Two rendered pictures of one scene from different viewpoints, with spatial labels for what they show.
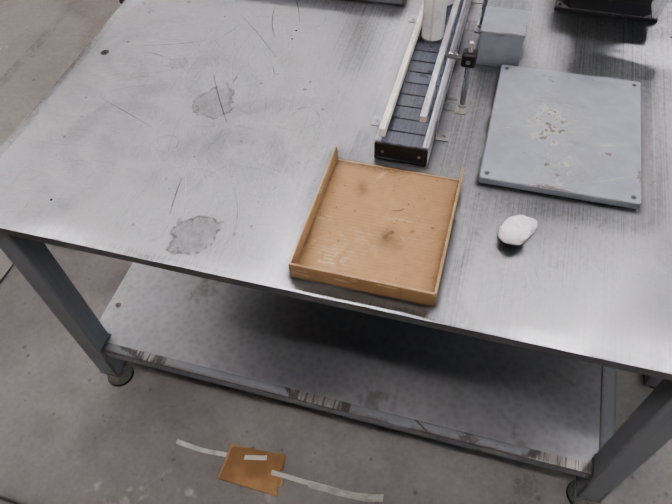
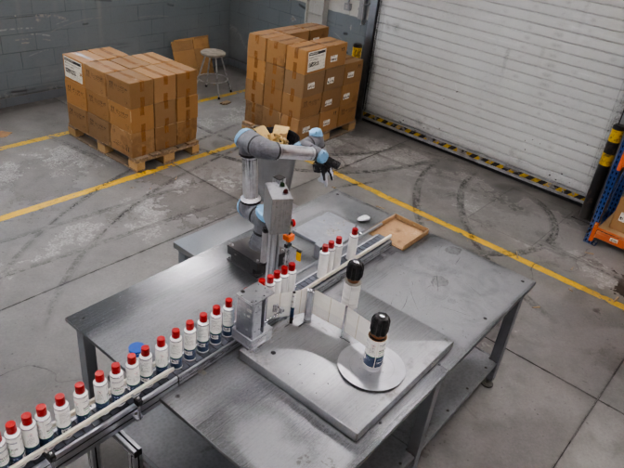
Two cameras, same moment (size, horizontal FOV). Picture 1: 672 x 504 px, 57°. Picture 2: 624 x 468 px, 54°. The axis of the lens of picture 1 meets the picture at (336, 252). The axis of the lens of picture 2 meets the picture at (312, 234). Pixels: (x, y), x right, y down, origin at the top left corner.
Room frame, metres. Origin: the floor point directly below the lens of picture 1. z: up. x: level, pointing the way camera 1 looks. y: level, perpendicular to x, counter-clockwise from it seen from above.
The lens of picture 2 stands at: (4.08, 0.36, 2.78)
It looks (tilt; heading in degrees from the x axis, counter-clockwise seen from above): 31 degrees down; 197
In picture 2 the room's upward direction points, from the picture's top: 7 degrees clockwise
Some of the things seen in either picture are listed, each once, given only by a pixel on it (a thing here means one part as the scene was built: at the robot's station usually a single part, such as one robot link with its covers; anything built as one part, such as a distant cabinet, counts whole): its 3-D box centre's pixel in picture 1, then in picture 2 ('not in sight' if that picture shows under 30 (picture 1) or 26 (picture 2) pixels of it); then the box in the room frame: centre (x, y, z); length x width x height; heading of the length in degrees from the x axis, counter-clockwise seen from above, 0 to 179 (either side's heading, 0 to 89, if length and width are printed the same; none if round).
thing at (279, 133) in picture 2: not in sight; (275, 144); (-0.85, -1.60, 0.50); 0.42 x 0.41 x 0.28; 159
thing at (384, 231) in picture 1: (380, 219); (398, 231); (0.72, -0.09, 0.85); 0.30 x 0.26 x 0.04; 161
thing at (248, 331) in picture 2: not in sight; (253, 315); (2.09, -0.47, 1.01); 0.14 x 0.13 x 0.26; 161
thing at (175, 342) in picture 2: not in sight; (175, 348); (2.41, -0.68, 0.98); 0.05 x 0.05 x 0.20
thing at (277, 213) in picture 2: not in sight; (278, 208); (1.74, -0.53, 1.38); 0.17 x 0.10 x 0.19; 36
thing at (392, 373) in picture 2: not in sight; (371, 366); (2.03, 0.09, 0.89); 0.31 x 0.31 x 0.01
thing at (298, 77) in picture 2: not in sight; (304, 84); (-2.47, -1.95, 0.57); 1.20 x 0.85 x 1.14; 162
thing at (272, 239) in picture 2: not in sight; (274, 236); (1.66, -0.57, 1.16); 0.04 x 0.04 x 0.67; 71
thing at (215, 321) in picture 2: not in sight; (215, 324); (2.20, -0.61, 0.98); 0.05 x 0.05 x 0.20
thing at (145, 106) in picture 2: not in sight; (132, 104); (-1.07, -3.33, 0.45); 1.20 x 0.84 x 0.89; 71
